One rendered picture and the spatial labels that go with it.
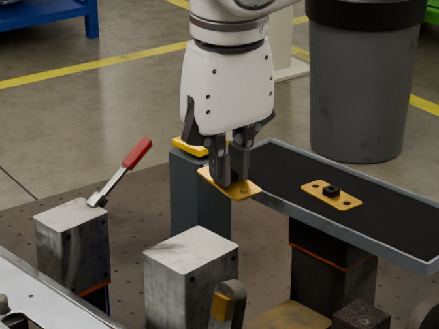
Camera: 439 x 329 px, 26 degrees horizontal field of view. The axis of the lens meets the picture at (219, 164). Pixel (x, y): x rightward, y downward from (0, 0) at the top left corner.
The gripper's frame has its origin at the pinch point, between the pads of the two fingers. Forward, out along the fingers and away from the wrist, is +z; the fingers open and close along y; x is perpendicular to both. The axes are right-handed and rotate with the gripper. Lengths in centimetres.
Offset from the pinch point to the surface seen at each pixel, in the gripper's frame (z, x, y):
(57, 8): 133, -410, -161
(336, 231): 11.0, 5.2, -12.3
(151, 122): 144, -269, -141
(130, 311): 59, -51, -13
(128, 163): 17.3, -34.5, -5.2
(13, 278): 27.2, -30.1, 16.6
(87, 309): 26.4, -16.9, 11.5
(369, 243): 10.4, 10.1, -13.3
